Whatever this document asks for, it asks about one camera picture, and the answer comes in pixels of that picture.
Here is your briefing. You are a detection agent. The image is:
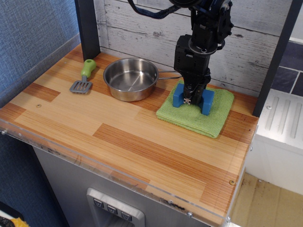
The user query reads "dark left cabinet post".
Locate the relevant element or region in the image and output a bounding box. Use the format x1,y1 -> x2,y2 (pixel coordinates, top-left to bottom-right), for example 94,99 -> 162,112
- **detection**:
74,0 -> 100,60

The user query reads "clear acrylic edge guard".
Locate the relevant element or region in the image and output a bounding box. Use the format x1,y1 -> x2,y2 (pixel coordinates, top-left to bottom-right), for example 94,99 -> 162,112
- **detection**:
0,112 -> 258,227

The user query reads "dark right cabinet post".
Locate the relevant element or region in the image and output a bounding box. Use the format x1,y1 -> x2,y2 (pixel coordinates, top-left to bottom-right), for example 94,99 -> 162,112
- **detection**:
252,0 -> 303,117

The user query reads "dark cabinet post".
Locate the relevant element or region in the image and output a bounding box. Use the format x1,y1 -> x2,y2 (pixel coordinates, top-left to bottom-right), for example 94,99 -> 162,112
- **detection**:
74,0 -> 100,60
252,0 -> 303,117

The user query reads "grey toy fridge cabinet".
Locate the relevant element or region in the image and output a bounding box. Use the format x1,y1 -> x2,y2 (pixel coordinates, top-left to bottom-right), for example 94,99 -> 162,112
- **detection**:
34,148 -> 225,227

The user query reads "yellow object at corner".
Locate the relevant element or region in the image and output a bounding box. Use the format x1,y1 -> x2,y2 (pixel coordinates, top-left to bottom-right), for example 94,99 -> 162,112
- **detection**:
0,216 -> 29,227

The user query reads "green folded cloth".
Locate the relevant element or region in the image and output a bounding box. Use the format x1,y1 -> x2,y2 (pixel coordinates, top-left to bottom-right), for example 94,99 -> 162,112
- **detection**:
156,80 -> 234,138

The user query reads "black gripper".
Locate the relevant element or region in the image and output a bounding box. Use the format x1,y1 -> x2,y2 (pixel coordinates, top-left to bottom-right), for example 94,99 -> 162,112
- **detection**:
174,35 -> 211,105

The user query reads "white ribbed sink unit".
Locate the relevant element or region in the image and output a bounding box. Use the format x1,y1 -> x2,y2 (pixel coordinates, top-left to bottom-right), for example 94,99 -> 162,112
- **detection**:
246,89 -> 303,194

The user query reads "silver dispenser panel with buttons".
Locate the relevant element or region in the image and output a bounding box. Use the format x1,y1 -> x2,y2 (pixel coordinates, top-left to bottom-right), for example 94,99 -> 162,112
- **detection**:
87,188 -> 145,227

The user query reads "stainless steel pan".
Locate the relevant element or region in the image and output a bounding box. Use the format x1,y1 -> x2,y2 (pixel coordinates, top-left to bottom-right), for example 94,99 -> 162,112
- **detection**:
103,58 -> 183,103

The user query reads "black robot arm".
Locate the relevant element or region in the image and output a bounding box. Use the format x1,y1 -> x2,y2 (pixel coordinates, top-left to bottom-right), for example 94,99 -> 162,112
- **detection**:
128,0 -> 234,105

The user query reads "blue arch-shaped wooden handle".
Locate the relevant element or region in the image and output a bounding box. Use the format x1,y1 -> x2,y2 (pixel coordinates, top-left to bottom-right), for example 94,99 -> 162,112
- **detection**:
173,83 -> 214,115

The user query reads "green handled grey spatula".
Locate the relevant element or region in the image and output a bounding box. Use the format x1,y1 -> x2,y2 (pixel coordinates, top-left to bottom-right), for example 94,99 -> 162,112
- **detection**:
70,59 -> 97,94

